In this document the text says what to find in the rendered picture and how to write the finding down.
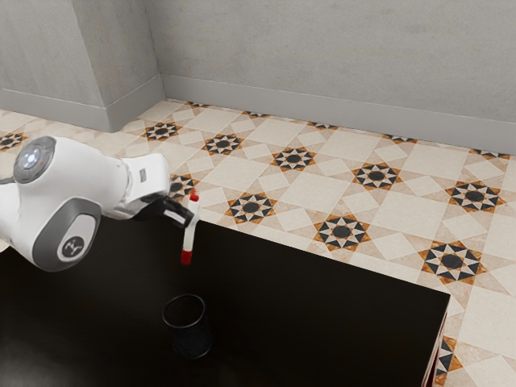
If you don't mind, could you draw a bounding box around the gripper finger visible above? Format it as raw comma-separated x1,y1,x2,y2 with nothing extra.
160,197,198,230

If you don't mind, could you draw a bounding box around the white and red marker pen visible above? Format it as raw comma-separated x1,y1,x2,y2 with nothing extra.
180,192,200,266

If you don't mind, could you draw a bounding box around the black mesh pen holder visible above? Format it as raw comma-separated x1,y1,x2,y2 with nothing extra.
161,293,214,360

